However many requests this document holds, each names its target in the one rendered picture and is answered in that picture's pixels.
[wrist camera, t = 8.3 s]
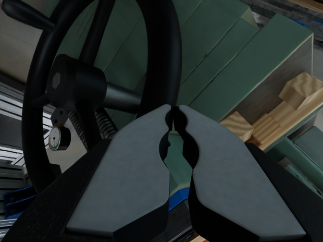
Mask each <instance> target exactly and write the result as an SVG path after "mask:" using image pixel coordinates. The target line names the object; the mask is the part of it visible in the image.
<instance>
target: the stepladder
mask: <svg viewBox="0 0 323 242"><path fill-rule="evenodd" d="M240 1H241V2H243V3H245V4H246V5H248V6H249V7H250V9H251V11H252V14H253V16H254V18H255V21H256V23H257V26H259V27H261V28H263V27H264V26H265V25H266V24H267V22H265V21H262V20H259V19H258V18H259V17H260V15H262V16H264V17H267V18H269V19H271V18H272V17H273V16H274V15H275V14H276V13H280V14H282V15H284V16H285V17H287V18H289V19H291V20H293V21H294V22H296V23H298V24H300V25H302V26H303V27H305V28H307V29H309V30H311V31H312V32H313V37H314V38H317V39H319V40H321V41H319V40H313V48H314V49H317V50H319V51H322V52H323V14H322V13H319V12H316V11H314V10H311V9H308V8H305V7H302V6H300V5H297V4H294V3H291V2H289V1H286V0H261V1H264V2H266V3H268V4H271V5H274V6H276V7H279V8H281V9H284V10H286V11H289V12H291V13H289V12H286V11H283V10H280V9H277V8H274V7H271V6H268V5H265V4H262V3H259V2H256V1H255V0H240ZM298 15H299V16H298Z"/></svg>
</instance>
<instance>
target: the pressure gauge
mask: <svg viewBox="0 0 323 242"><path fill-rule="evenodd" d="M54 137H55V139H54V140H53V138H54ZM70 142H71V132H70V130H69V129H68V128H66V127H64V126H63V124H62V123H61V124H59V125H58V126H54V127H53V128H52V129H51V131H50V134H49V148H50V149H51V150H52V151H64V150H66V149H67V148H68V147H69V145H70Z"/></svg>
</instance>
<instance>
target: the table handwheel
mask: <svg viewBox="0 0 323 242"><path fill-rule="evenodd" d="M93 1H94V0H60V1H59V2H58V4H57V6H56V7H55V9H54V10H53V12H52V14H51V16H50V17H49V18H50V19H51V20H53V21H54V22H55V29H54V31H53V32H52V33H50V32H48V31H45V30H43V32H42V34H41V36H40V39H39V41H38V44H37V47H36V49H35V52H34V55H33V58H32V61H31V65H30V68H29V72H28V76H27V81H26V85H25V93H24V99H23V108H22V147H23V155H24V160H25V166H26V169H27V173H28V176H29V178H30V180H31V182H32V185H33V186H34V188H35V190H36V192H37V193H38V195H39V194H40V193H41V192H42V191H43V190H44V189H45V188H47V187H48V186H49V185H50V184H51V183H52V182H53V181H54V180H56V179H57V178H58V176H57V175H56V173H55V172H54V170H53V168H52V166H51V164H50V162H49V159H48V156H47V152H46V148H45V143H44V135H43V107H44V106H46V105H48V104H52V105H53V106H54V107H56V108H59V109H66V110H72V111H76V112H77V115H78V118H79V121H80V124H81V127H82V130H83V133H84V136H85V140H86V143H87V147H88V150H90V149H91V148H92V147H94V146H95V145H96V144H97V143H98V142H99V141H101V140H102V137H101V135H100V132H99V128H98V124H97V121H96V117H95V114H94V111H95V110H96V109H97V108H98V107H103V108H108V109H113V110H117V111H122V112H126V113H131V114H135V115H136V114H137V116H136V119H137V118H139V117H141V116H143V115H145V114H147V113H149V112H151V111H153V110H155V109H157V108H159V107H160V106H162V105H165V104H168V105H170V106H174V107H175V106H176V104H177V99H178V95H179V89H180V83H181V74H182V39H181V31H180V25H179V20H178V16H177V13H176V9H175V7H174V4H173V1H172V0H135V1H136V2H137V3H138V5H139V7H140V9H141V12H142V14H143V17H144V20H145V25H146V31H147V40H148V62H147V73H146V79H145V85H144V90H143V93H139V92H136V91H133V90H131V89H128V88H125V87H122V86H119V85H116V84H113V83H110V82H108V81H106V78H105V74H104V72H103V71H102V70H101V69H99V68H97V67H94V66H93V65H94V62H95V59H96V56H97V53H98V50H99V46H100V43H101V40H102V37H103V34H104V31H105V28H106V25H107V22H108V20H109V17H110V14H111V12H112V9H113V6H114V4H115V1H116V0H99V2H98V5H97V8H96V11H95V14H94V17H93V20H92V23H91V26H90V29H89V31H88V34H87V37H86V39H85V42H84V45H83V47H82V50H81V53H80V55H79V58H78V59H74V58H72V57H69V56H66V57H64V58H62V59H60V60H58V61H56V62H55V63H54V65H53V67H52V64H53V61H54V58H55V56H56V53H57V51H58V49H59V47H60V44H61V42H62V40H63V39H64V37H65V35H66V33H67V31H68V30H69V28H70V27H71V25H72V24H73V22H74V21H75V20H76V18H77V17H78V16H79V15H80V13H81V12H82V11H83V10H84V9H85V8H86V7H87V6H88V5H89V4H90V3H92V2H93ZM51 67H52V68H51ZM46 88H47V93H46V94H45V92H46Z"/></svg>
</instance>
